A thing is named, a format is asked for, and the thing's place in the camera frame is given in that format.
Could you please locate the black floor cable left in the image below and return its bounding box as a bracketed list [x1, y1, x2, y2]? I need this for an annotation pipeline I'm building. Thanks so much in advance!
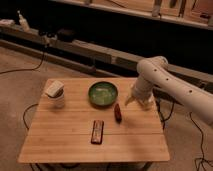
[0, 46, 48, 76]

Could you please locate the green ceramic bowl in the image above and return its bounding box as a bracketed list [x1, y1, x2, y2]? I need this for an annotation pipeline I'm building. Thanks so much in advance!
[88, 81, 118, 107]

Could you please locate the black floor cable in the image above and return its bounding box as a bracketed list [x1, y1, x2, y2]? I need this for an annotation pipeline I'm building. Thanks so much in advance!
[0, 46, 48, 76]
[188, 111, 213, 171]

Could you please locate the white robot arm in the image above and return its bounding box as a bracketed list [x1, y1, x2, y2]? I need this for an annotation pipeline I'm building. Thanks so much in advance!
[125, 56, 213, 128]

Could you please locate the black device on ledge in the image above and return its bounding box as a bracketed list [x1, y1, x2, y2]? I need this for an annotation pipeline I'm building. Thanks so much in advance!
[57, 29, 75, 42]

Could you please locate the black floor cable right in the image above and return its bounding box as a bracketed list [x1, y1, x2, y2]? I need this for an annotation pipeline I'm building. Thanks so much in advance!
[188, 111, 213, 171]

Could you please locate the white spray bottle on ledge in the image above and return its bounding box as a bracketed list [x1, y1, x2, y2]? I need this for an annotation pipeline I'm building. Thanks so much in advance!
[17, 11, 30, 31]

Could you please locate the white lying bottle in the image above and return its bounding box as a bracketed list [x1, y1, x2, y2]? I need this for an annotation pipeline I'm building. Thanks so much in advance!
[138, 96, 154, 110]

